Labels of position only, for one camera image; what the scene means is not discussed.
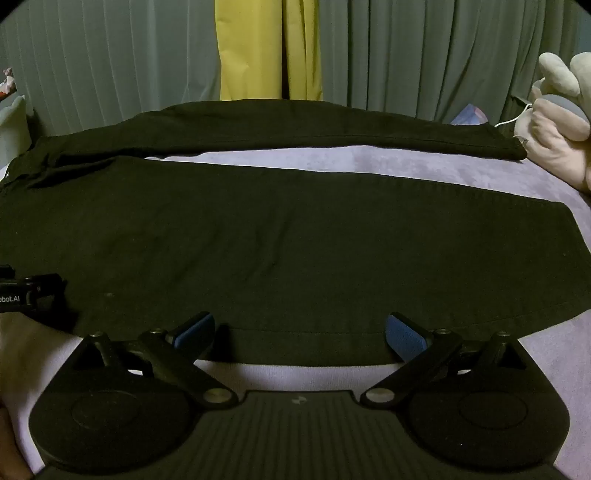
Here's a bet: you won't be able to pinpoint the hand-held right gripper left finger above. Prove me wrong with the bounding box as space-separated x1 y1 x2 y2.
69 311 240 409

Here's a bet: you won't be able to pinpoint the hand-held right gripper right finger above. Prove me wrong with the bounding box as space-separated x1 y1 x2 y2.
359 312 528 409

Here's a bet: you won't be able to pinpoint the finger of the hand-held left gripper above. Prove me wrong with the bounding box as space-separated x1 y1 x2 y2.
25 273 64 298

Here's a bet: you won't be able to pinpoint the black pants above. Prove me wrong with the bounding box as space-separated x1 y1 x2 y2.
0 100 591 367

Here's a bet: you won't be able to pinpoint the pale green cushion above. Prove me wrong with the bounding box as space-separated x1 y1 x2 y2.
0 95 34 168

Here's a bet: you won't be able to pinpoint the pale blue packet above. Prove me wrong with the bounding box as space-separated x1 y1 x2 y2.
450 104 489 126

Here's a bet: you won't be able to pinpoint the grey-green curtain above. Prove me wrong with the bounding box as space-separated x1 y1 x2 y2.
318 0 591 125
0 0 222 137

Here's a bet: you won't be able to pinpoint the cream plush toy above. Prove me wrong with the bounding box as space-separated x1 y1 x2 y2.
513 52 591 192

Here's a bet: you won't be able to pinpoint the yellow curtain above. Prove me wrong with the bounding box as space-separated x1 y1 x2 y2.
215 0 321 102

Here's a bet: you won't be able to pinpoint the white cable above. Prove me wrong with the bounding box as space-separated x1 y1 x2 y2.
495 102 536 128

